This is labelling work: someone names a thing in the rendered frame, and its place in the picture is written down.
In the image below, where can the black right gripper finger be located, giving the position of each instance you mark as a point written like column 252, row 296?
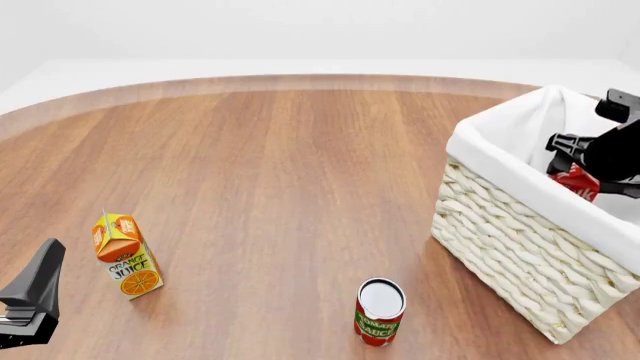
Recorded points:
column 617, row 188
column 562, row 165

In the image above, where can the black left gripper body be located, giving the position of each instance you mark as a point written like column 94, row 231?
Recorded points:
column 31, row 330

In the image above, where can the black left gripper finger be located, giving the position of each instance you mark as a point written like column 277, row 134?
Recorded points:
column 44, row 277

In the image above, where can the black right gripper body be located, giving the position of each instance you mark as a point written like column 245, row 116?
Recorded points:
column 570, row 144

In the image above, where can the red milk carton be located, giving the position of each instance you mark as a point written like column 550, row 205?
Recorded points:
column 579, row 187

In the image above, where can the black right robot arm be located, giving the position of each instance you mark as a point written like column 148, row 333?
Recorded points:
column 615, row 157

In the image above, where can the white cloth basket liner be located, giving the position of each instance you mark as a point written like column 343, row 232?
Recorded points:
column 505, row 150

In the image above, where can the white wicker basket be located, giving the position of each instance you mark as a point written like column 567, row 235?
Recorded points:
column 520, row 262

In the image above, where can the orange juice carton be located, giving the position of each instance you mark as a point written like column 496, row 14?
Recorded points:
column 131, row 262

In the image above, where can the tomato sauce tin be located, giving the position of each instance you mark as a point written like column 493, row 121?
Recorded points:
column 380, row 317

